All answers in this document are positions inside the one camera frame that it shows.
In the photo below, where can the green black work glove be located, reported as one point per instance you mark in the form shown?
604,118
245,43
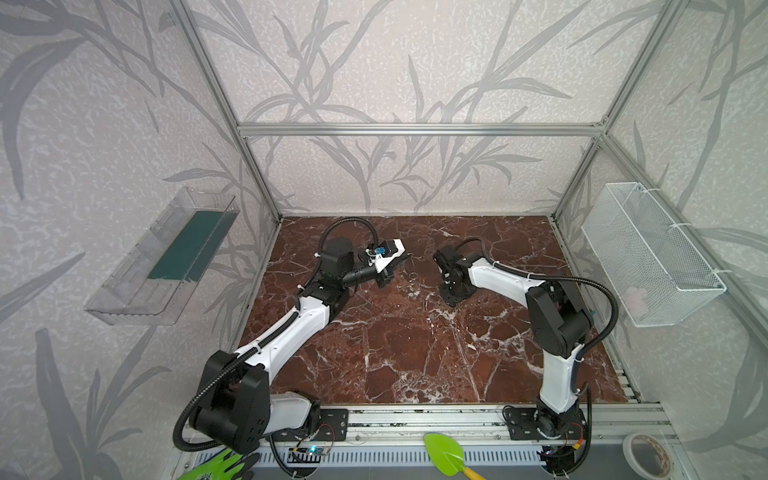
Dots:
226,465

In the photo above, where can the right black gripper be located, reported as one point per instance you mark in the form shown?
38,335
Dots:
448,263

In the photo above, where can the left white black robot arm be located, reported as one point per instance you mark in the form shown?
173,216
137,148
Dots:
234,405

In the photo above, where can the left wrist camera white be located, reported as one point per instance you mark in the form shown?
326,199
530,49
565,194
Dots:
389,253

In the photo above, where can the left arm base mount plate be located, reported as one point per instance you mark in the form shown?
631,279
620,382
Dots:
324,425

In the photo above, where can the aluminium frame crossbar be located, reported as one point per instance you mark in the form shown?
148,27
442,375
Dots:
420,129

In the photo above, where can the tape roll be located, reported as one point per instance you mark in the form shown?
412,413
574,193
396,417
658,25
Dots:
647,456

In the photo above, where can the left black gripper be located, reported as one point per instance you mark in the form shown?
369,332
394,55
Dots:
387,272

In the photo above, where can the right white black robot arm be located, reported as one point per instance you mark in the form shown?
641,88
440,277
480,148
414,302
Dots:
559,320

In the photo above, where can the clear plastic wall tray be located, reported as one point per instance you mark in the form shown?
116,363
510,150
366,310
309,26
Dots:
152,285

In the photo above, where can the pink object in basket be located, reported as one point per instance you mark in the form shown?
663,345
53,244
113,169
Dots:
635,302

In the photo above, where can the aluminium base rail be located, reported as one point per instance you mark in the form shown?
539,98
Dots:
387,442

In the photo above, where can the green toy shovel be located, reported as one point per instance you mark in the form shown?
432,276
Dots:
448,456

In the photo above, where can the white wire mesh basket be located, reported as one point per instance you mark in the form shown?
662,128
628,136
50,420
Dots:
639,244

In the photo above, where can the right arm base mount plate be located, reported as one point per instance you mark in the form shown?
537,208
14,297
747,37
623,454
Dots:
541,423

